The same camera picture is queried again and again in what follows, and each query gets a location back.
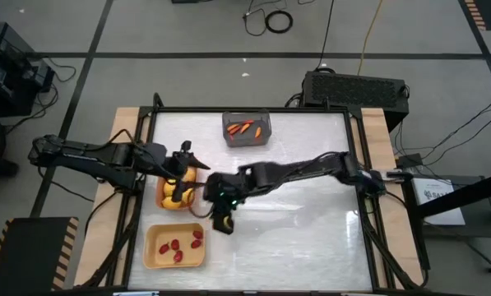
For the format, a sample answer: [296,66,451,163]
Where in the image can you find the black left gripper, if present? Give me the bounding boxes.
[165,140,211,203]

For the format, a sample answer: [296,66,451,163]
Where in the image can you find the black floor cable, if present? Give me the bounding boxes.
[421,109,491,166]
[4,57,77,136]
[405,100,491,153]

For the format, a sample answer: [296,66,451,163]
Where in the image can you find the thin black cable with plug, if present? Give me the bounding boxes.
[242,0,290,37]

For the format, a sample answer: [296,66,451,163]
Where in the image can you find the yellow plastic basket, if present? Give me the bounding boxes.
[141,222,206,271]

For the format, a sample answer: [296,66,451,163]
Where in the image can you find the yellow cable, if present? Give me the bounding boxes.
[356,0,384,77]

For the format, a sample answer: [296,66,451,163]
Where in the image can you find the black power brick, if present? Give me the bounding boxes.
[396,153,424,170]

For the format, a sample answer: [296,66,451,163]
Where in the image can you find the salmon plastic basket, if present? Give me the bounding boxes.
[155,164,198,211]

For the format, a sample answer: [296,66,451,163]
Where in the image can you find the small grey black connector box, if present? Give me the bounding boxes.
[387,169,414,181]

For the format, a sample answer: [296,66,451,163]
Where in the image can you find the grey plastic basket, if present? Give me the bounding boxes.
[221,109,272,148]

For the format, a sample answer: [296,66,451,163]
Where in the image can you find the plywood table board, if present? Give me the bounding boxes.
[72,106,426,289]

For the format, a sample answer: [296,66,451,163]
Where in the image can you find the coiled black cable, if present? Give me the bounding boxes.
[264,10,294,35]

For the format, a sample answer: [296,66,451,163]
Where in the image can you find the black equipment cart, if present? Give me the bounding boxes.
[0,20,56,118]

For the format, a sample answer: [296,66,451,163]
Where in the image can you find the white printed sign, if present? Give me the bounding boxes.
[411,177,466,226]

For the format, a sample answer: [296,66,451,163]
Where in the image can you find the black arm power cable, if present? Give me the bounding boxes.
[83,187,121,238]

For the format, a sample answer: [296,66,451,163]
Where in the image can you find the black perforated computer case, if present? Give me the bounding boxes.
[301,70,410,132]

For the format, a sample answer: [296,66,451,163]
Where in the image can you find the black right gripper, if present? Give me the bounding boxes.
[210,199,235,236]

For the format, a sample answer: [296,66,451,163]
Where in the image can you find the grey side table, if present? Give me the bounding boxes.
[409,174,491,239]

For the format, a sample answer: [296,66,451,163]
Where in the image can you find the black metal table frame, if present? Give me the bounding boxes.
[80,92,429,296]

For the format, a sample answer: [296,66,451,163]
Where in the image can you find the black metal stand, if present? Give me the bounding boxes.
[401,168,491,275]

